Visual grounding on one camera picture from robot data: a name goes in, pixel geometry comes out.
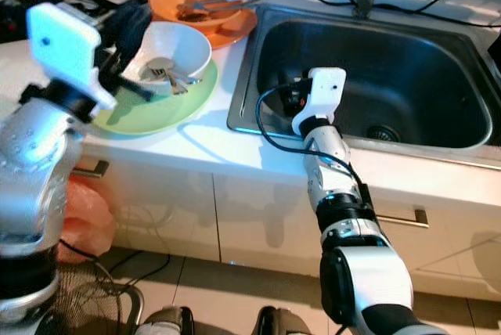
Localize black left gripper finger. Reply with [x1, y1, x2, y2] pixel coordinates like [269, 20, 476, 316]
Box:
[124, 0, 156, 62]
[106, 2, 134, 38]

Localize light green plate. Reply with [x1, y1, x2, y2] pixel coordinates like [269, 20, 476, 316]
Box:
[94, 59, 218, 136]

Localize metal fork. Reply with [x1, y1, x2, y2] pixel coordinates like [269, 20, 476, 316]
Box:
[157, 69, 202, 95]

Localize white bowl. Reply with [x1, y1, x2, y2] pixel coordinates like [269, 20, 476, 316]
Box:
[121, 22, 214, 95]

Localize stainless steel kitchen sink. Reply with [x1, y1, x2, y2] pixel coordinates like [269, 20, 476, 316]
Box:
[227, 2, 501, 170]

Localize white kitchen cabinet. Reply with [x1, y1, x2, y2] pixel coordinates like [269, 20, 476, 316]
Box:
[78, 151, 501, 301]

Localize orange plate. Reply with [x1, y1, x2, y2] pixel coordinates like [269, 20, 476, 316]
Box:
[204, 6, 258, 50]

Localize metal tongs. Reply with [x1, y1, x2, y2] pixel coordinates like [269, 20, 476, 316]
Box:
[176, 0, 279, 21]

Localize red plastic bag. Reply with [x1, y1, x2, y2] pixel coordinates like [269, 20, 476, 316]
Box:
[59, 177, 118, 254]

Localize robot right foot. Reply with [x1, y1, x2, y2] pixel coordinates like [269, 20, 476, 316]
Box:
[254, 306, 314, 335]

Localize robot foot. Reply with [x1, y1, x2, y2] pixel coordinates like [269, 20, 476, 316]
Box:
[254, 306, 314, 335]
[141, 306, 196, 335]

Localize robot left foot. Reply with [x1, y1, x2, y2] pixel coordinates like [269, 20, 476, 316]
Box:
[141, 306, 196, 335]

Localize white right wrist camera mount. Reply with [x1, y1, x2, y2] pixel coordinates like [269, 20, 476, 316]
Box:
[291, 67, 347, 136]

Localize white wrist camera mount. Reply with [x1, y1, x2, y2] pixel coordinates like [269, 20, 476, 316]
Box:
[26, 2, 118, 110]
[291, 67, 347, 136]

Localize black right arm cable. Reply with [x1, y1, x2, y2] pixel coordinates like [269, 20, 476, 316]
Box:
[254, 85, 373, 203]

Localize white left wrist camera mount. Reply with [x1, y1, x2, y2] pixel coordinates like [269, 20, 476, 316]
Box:
[26, 2, 118, 110]

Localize metal cabinet handle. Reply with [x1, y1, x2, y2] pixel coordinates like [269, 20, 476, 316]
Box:
[74, 159, 110, 178]
[376, 206, 430, 229]

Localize wire guard floor fan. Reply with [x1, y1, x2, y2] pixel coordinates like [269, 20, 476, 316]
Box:
[51, 261, 146, 335]

